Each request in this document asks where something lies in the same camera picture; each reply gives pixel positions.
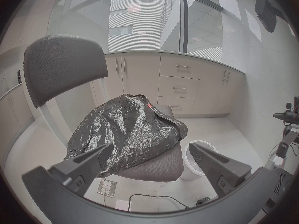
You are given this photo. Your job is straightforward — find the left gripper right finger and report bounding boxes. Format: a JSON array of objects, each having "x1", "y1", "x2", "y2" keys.
[{"x1": 189, "y1": 142, "x2": 253, "y2": 194}]

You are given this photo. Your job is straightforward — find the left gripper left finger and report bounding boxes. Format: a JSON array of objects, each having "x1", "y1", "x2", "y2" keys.
[{"x1": 50, "y1": 142, "x2": 114, "y2": 194}]

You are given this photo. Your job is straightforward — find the black plastic bag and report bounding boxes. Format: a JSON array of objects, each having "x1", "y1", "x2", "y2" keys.
[{"x1": 66, "y1": 93, "x2": 189, "y2": 179}]

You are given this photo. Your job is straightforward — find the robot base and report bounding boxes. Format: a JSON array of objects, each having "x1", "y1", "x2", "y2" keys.
[{"x1": 262, "y1": 168, "x2": 298, "y2": 219}]

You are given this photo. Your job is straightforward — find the white trash bin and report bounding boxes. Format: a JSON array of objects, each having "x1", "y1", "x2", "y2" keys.
[{"x1": 183, "y1": 140, "x2": 219, "y2": 181}]

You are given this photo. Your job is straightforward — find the small black object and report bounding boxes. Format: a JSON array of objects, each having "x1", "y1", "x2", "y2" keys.
[{"x1": 196, "y1": 196, "x2": 212, "y2": 206}]

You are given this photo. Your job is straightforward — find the beige cabinet with drawers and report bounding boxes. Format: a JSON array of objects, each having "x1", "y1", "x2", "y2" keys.
[{"x1": 90, "y1": 50, "x2": 246, "y2": 119}]

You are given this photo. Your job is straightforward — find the grey chair with white legs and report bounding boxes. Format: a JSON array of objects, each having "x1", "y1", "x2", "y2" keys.
[{"x1": 23, "y1": 35, "x2": 185, "y2": 184}]

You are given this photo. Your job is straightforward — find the window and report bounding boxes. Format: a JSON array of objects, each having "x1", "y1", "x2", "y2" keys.
[{"x1": 47, "y1": 0, "x2": 292, "y2": 74}]

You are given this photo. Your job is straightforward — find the black cable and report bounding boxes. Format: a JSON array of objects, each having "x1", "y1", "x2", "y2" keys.
[{"x1": 128, "y1": 194, "x2": 190, "y2": 212}]

